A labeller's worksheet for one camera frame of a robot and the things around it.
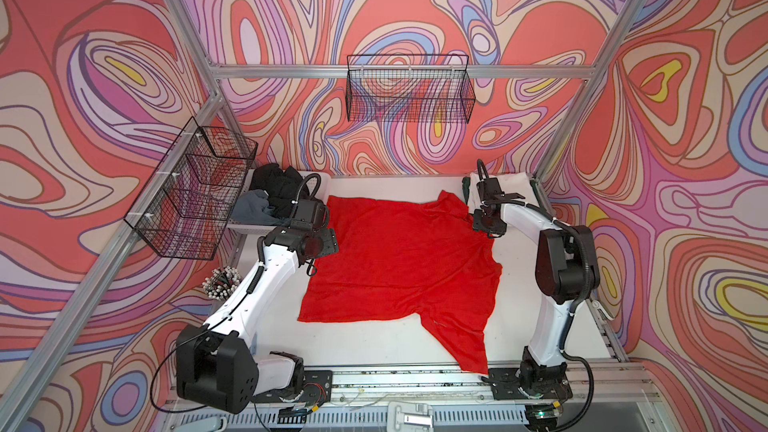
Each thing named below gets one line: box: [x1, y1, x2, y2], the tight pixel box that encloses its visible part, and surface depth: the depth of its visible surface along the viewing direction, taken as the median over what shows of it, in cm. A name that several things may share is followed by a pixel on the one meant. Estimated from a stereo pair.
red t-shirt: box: [298, 190, 503, 375], surface depth 95 cm
